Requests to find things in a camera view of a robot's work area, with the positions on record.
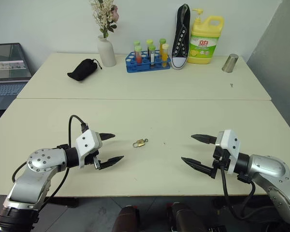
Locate grey laptop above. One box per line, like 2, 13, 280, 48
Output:
0, 43, 32, 112

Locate black drawstring pouch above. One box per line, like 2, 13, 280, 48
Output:
67, 58, 103, 82

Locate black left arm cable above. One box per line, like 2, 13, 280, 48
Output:
11, 115, 89, 209

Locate yellow-capped orange liquid test tube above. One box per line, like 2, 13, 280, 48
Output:
161, 43, 170, 68

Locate stainless steel cup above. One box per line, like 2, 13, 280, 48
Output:
221, 53, 239, 73

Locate green-capped dark liquid test tube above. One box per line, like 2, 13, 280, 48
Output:
145, 39, 154, 58

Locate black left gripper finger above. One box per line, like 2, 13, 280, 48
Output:
100, 132, 116, 142
99, 155, 125, 170

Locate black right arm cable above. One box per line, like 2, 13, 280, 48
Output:
219, 166, 257, 220

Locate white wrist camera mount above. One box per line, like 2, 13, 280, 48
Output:
74, 130, 103, 169
215, 129, 242, 175

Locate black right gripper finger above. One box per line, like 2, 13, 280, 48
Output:
181, 157, 213, 178
190, 134, 218, 145

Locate green-capped white label test tube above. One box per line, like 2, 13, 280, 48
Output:
148, 44, 157, 67

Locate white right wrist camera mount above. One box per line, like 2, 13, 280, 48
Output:
215, 129, 242, 175

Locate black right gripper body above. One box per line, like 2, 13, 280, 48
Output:
209, 136, 230, 180

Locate dark rounded shape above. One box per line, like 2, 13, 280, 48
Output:
166, 202, 210, 232
111, 205, 141, 232

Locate green-capped orange liquid test tube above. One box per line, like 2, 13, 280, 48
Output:
159, 38, 167, 55

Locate black canvas sneaker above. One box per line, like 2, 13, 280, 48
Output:
171, 3, 192, 71

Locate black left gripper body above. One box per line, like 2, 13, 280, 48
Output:
84, 132, 104, 170

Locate cream and pink flowers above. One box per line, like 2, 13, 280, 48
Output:
88, 0, 119, 39

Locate yellow dish soap bottle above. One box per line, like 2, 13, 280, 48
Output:
186, 8, 225, 65

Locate white ceramic vase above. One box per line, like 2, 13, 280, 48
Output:
97, 35, 117, 68

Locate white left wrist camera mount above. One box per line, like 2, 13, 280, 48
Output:
74, 130, 103, 169

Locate blue test tube rack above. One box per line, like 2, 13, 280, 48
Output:
125, 50, 172, 74

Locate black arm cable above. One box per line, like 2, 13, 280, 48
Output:
219, 166, 257, 220
11, 115, 89, 209

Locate green-capped red liquid test tube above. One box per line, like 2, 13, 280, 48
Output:
134, 45, 143, 65

